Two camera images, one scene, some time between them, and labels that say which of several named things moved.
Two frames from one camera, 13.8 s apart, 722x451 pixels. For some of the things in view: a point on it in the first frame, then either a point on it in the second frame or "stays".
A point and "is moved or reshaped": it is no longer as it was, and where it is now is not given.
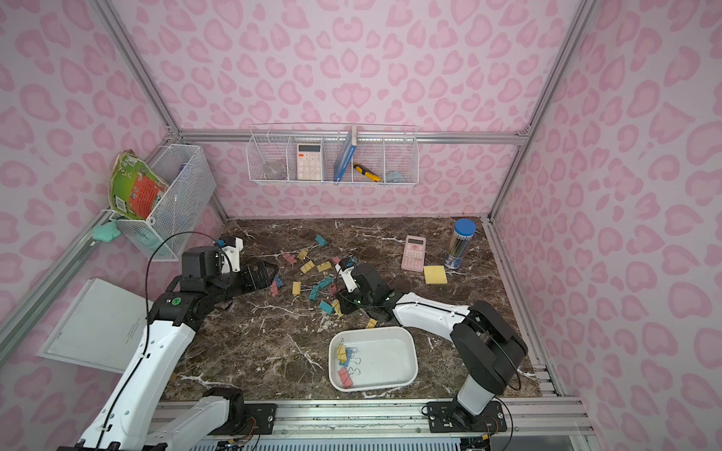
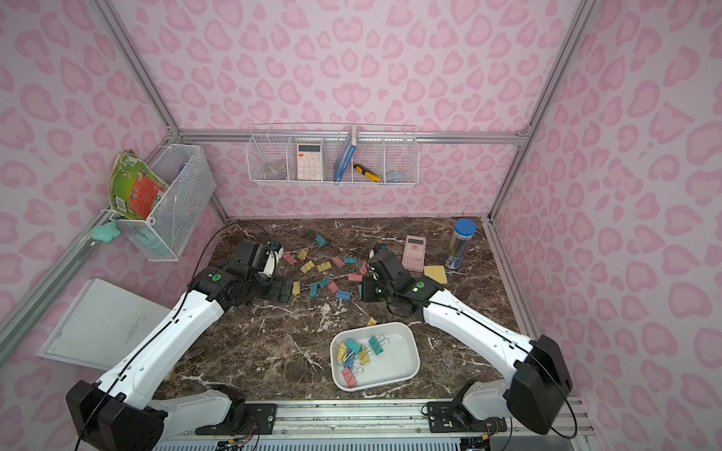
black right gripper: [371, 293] to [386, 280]
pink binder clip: [345, 378] stays
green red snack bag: [135, 188] stays
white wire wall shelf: [351, 154] stays
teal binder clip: [326, 307] to [353, 346]
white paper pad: [104, 329] stays
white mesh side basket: [164, 236] stays
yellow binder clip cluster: [342, 353] is moved or reshaped
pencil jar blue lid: [463, 233] stays
